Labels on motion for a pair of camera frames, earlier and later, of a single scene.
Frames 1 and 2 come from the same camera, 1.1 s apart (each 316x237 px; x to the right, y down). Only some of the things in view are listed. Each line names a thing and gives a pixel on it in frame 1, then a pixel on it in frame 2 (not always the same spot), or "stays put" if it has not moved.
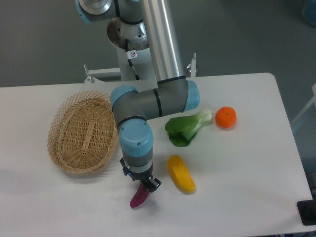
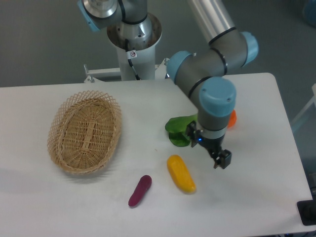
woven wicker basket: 83,136 stays put
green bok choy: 182,130 stays put
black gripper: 151,185 -> 214,145
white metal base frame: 92,74 stays put
